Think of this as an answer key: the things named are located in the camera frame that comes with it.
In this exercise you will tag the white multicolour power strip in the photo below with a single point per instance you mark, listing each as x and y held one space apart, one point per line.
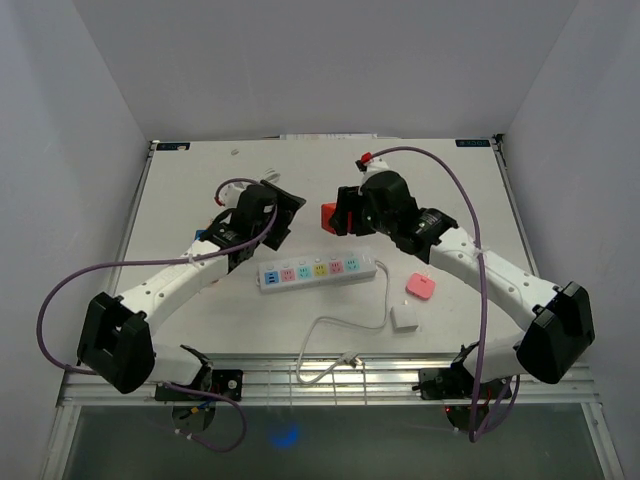
310 271

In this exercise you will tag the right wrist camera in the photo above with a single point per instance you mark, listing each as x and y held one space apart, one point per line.
370 164

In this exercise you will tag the aluminium frame rail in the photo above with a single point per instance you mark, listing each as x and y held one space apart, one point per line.
381 380

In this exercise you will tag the red cube socket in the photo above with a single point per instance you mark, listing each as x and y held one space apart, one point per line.
327 212

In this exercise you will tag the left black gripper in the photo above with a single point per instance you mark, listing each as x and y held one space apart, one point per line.
288 205

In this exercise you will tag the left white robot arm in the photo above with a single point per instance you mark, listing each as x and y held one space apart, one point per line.
117 336

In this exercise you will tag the pink flat plug adapter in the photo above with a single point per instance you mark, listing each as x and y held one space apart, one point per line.
420 286

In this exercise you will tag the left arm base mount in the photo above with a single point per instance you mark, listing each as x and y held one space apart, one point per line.
215 385

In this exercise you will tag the white charger block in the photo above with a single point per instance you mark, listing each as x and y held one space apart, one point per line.
403 318

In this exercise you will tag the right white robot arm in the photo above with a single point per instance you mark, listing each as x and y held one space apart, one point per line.
556 323

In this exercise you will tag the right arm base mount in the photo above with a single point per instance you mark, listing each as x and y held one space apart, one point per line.
454 382

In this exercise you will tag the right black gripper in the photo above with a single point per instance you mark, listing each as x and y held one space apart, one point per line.
348 200

